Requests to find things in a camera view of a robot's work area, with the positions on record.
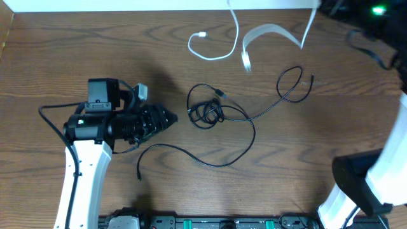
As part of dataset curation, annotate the white ribbon cable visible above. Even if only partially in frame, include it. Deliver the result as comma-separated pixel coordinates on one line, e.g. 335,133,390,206
240,6,319,73

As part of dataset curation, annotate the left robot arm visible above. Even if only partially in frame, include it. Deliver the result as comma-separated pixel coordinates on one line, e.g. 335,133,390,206
54,78,178,228

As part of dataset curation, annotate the wooden side panel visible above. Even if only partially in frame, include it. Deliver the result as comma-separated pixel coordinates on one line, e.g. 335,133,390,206
0,0,15,56

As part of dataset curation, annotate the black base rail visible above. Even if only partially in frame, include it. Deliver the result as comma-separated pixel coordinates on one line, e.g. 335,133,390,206
98,207,390,229

